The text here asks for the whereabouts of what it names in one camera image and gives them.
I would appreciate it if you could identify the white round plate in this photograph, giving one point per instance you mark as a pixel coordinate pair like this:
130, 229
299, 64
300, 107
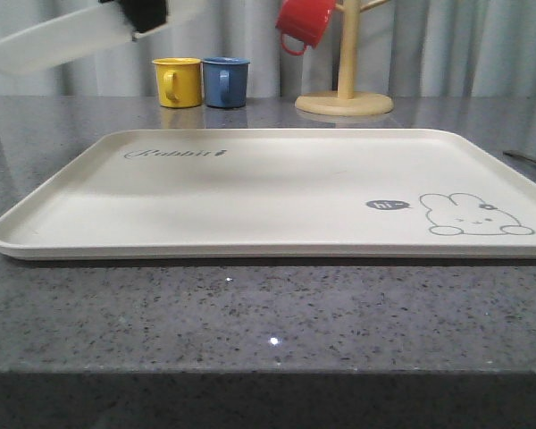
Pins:
75, 35

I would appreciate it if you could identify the yellow enamel mug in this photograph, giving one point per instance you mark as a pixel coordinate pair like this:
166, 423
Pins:
179, 82

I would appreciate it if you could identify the red enamel mug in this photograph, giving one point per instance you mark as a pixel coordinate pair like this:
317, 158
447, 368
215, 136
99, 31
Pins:
305, 21

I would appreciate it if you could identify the grey pleated curtain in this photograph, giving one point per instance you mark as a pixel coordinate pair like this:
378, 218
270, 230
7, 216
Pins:
406, 49

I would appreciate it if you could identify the cream rabbit serving tray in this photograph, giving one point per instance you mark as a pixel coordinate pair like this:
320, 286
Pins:
277, 193

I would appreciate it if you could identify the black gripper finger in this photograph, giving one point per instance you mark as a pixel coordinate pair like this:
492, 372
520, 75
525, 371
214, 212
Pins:
144, 15

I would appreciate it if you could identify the stainless steel fork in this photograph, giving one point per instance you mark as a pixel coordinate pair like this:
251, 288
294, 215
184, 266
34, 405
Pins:
520, 156

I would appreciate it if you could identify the wooden mug tree stand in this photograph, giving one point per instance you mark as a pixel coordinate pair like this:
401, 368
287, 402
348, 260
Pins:
346, 101

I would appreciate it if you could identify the blue enamel mug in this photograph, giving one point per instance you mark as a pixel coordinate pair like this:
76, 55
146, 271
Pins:
225, 81

